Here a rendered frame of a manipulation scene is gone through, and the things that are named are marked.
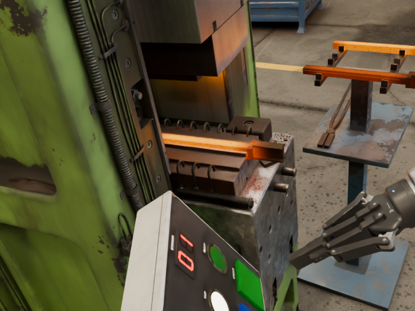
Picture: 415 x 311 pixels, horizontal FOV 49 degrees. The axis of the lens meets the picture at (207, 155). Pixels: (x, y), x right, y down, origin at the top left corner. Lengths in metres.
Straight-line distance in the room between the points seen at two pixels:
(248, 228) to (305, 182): 1.54
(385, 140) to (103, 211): 1.09
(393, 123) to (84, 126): 1.25
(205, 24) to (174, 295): 0.53
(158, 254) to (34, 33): 0.39
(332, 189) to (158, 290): 2.09
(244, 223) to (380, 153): 0.64
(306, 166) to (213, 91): 1.46
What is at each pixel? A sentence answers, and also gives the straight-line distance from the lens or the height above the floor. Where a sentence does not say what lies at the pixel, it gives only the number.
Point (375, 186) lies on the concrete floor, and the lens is 2.70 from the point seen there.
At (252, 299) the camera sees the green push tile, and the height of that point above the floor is 1.01.
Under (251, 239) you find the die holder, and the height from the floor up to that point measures 0.82.
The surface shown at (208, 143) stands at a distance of 1.26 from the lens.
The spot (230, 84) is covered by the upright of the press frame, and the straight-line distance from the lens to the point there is 1.43.
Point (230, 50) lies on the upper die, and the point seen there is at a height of 1.30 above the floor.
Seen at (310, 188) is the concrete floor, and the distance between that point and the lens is 2.66.
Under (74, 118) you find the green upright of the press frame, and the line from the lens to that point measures 0.83.
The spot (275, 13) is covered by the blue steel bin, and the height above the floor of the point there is 0.18.
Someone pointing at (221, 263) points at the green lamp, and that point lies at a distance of 0.81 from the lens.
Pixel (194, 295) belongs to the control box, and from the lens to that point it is 0.71.
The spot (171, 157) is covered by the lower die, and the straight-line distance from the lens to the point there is 1.27.
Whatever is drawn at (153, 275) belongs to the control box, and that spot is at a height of 1.19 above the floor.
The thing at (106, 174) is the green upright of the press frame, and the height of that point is 1.18.
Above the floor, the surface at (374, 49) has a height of 1.01.
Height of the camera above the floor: 1.68
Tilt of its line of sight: 34 degrees down
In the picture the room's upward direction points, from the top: 10 degrees counter-clockwise
